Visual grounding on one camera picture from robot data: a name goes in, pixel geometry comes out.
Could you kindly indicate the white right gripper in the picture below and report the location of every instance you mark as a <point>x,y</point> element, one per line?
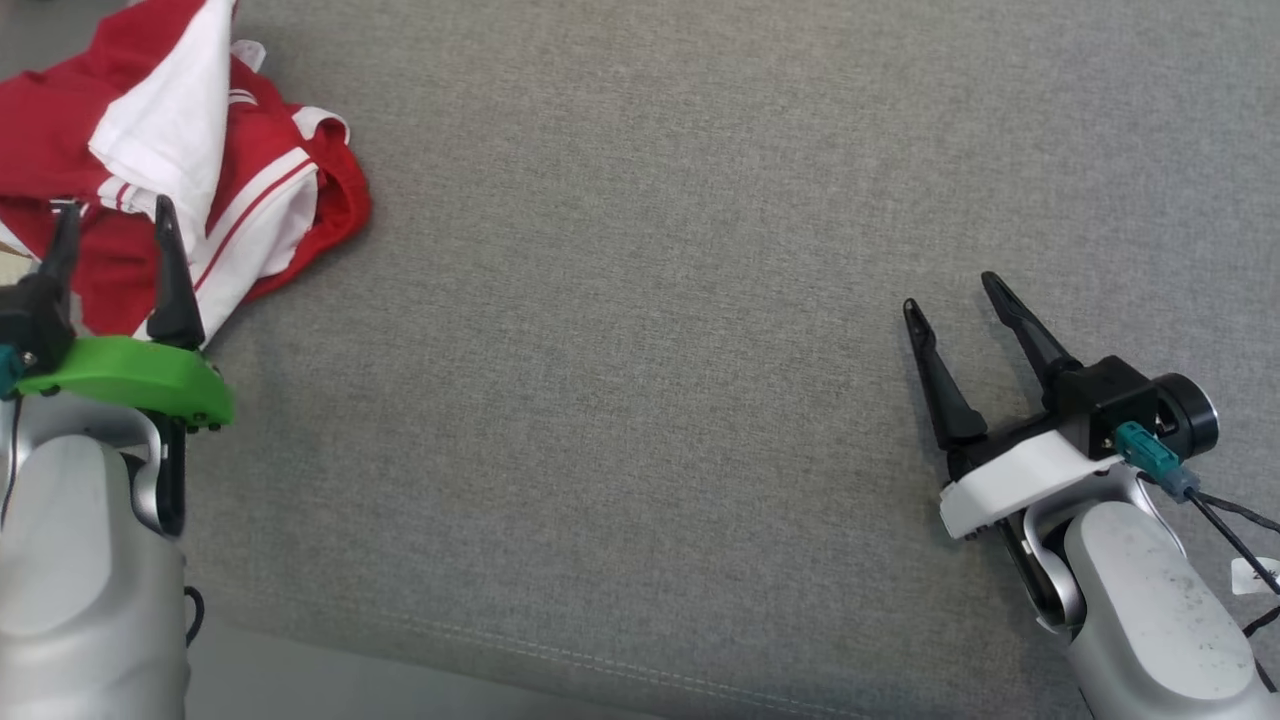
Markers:
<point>1020,475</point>

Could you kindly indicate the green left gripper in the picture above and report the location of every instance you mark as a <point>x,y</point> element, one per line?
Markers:
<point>130,370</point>

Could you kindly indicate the red white basketball jersey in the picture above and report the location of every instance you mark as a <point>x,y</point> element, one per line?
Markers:
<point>160,120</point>

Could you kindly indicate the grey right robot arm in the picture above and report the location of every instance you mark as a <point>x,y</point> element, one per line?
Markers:
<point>1150,600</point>

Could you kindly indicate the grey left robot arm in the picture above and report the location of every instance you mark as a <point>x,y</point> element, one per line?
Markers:
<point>80,560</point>

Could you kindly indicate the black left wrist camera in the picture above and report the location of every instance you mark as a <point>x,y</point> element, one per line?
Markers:
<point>30,320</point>

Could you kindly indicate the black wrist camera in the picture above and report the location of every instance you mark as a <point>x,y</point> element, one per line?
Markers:
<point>30,320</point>
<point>1100,400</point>

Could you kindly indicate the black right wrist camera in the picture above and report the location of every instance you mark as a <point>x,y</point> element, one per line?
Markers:
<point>1100,400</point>

